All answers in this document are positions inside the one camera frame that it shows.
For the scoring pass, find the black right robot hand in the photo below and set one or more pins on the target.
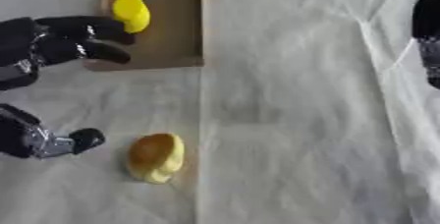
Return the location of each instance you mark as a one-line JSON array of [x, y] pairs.
[[428, 21]]

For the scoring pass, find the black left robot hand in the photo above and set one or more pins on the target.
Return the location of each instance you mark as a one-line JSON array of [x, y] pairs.
[[57, 49]]

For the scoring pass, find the tan cardboard box brown inside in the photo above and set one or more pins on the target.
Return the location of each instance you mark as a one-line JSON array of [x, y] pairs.
[[172, 47]]

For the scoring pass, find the yellow toy fruit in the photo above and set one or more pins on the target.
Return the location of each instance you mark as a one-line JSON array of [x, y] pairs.
[[132, 11]]

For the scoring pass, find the yellow and brown toy bread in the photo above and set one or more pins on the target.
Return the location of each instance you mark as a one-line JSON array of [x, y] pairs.
[[155, 156]]

